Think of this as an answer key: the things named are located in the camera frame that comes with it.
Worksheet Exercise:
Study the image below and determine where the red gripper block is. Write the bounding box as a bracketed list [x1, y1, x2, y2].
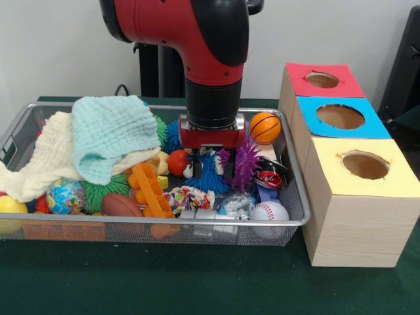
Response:
[178, 126, 247, 180]

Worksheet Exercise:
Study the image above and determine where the black upright panel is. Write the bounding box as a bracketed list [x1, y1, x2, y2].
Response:
[377, 5, 420, 116]

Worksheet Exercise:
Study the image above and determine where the brown toy football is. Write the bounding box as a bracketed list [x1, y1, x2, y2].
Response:
[101, 193, 144, 217]

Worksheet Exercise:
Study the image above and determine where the white toy baseball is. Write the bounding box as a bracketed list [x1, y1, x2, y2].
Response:
[251, 201, 290, 240]

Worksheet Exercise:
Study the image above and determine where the purple spiky rubber ball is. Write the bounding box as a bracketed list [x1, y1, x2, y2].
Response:
[218, 134, 262, 194]

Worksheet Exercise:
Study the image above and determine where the blue spiky toy with eyes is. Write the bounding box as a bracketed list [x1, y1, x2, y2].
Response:
[182, 152, 230, 194]

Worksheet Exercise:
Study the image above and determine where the orange plastic building brick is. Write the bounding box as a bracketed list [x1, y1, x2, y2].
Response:
[127, 163, 176, 219]

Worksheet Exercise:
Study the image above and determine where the globe print ball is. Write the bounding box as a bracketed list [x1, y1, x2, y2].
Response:
[46, 178, 87, 215]

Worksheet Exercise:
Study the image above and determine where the orange toy basketball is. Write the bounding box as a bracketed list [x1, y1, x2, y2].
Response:
[248, 112, 282, 145]

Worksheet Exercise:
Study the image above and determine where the wooden box with three holes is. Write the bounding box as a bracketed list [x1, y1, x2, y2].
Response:
[277, 62, 420, 268]

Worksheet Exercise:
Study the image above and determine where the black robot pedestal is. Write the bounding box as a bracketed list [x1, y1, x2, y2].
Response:
[133, 0, 265, 99]

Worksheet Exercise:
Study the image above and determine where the shallow silver mesh bin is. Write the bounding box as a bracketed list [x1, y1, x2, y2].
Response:
[0, 100, 311, 247]

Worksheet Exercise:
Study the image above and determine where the dark green side-table cloth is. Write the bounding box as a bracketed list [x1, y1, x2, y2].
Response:
[392, 104, 420, 134]

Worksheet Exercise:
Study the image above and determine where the cream waffle cloth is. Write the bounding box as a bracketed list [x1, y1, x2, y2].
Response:
[0, 110, 161, 203]

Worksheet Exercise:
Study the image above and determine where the dark green table cloth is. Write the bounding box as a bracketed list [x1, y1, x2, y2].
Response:
[0, 95, 420, 315]

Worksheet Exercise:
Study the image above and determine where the mint waffle cloth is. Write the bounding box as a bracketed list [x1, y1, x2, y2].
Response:
[70, 94, 161, 186]

